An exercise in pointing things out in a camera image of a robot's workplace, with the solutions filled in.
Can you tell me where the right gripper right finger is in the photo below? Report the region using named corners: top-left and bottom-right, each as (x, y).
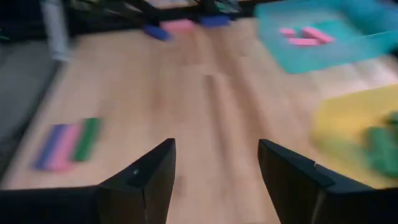
top-left (257, 138), bottom-right (398, 224)

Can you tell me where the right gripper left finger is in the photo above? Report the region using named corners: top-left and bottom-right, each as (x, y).
top-left (0, 138), bottom-right (177, 224)

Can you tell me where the pink wooden block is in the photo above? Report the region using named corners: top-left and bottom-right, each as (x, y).
top-left (279, 27), bottom-right (298, 38)
top-left (160, 18), bottom-right (196, 32)
top-left (288, 37), bottom-right (321, 47)
top-left (301, 26), bottom-right (335, 44)
top-left (46, 123), bottom-right (83, 172)

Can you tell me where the blue wooden block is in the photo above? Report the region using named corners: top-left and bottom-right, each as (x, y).
top-left (142, 24), bottom-right (172, 42)
top-left (197, 14), bottom-right (231, 28)
top-left (30, 124), bottom-right (68, 171)

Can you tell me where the yellow translucent plastic bin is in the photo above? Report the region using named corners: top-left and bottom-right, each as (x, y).
top-left (310, 83), bottom-right (398, 190)

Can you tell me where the teal translucent plastic bin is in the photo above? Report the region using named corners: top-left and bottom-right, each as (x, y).
top-left (253, 0), bottom-right (398, 75)

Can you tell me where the black aluminium table frame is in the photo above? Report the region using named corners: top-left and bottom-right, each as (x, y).
top-left (62, 0), bottom-right (259, 35)

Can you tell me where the grey upright post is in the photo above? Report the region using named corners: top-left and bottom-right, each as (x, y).
top-left (40, 0), bottom-right (74, 63)

